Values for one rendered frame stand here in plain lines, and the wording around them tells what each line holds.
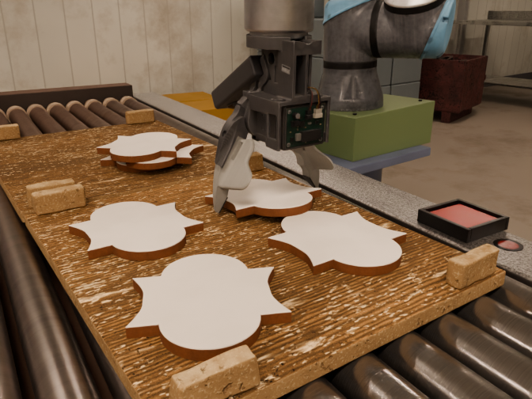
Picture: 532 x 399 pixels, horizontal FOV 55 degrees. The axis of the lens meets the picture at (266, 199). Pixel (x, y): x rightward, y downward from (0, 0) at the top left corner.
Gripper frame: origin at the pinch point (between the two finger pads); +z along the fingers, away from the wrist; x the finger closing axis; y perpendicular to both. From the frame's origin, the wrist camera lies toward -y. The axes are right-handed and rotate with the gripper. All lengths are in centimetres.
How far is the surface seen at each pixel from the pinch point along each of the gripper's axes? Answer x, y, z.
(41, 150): -17.7, -42.8, 1.5
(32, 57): 47, -380, 22
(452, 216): 17.4, 15.0, 1.0
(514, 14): 645, -357, -4
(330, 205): 6.4, 5.0, 0.5
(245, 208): -5.3, 3.7, -1.3
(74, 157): -14.1, -35.6, 1.3
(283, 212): -2.3, 6.8, -1.2
